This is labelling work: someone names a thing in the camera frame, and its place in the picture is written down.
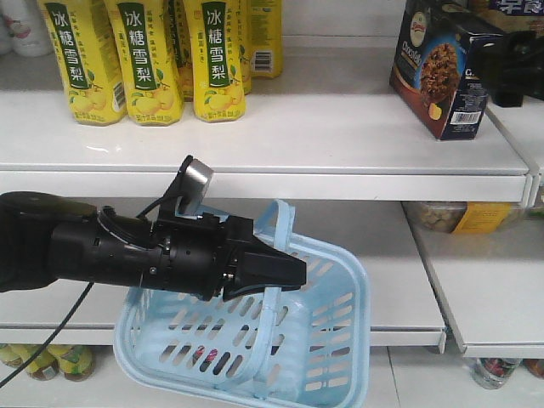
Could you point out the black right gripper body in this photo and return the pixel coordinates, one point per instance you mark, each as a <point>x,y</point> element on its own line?
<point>512,68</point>

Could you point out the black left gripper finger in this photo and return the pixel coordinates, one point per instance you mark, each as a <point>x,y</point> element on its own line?
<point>257,270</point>
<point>231,292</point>

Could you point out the clear plastic cookie tub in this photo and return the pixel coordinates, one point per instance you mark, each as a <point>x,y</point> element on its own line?
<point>464,217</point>

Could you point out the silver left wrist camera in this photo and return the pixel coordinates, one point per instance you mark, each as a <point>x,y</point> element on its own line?
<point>185,194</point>

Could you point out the breakfast biscuit blue pack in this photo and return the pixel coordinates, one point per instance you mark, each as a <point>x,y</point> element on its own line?
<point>510,15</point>

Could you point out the yellow pear drink bottle middle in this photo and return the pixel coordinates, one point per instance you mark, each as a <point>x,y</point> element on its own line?
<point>149,73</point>

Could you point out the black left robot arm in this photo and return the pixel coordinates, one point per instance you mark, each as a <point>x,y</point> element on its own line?
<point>45,238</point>

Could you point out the light blue plastic basket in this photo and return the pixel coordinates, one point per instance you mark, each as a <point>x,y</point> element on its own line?
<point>305,348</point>

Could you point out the white pink bottle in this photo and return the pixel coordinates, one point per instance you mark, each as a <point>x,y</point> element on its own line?
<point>26,27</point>

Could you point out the yellow pear drink bottle left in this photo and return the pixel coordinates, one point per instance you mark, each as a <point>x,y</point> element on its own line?
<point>87,58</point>

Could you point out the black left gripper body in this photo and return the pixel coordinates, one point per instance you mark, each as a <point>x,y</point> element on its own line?
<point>198,256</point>

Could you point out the yellow pear drink bottle right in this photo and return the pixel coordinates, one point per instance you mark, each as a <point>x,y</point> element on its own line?
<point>218,93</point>

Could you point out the yellow pear drink bottle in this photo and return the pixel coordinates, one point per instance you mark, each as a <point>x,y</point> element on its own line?
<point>218,93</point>
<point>261,44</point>
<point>87,58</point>
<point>149,73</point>

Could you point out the yellow pear drink bottle back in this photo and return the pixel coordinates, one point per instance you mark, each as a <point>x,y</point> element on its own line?
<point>261,44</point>

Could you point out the white store shelving unit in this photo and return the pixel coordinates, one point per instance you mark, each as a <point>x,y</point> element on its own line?
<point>332,137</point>

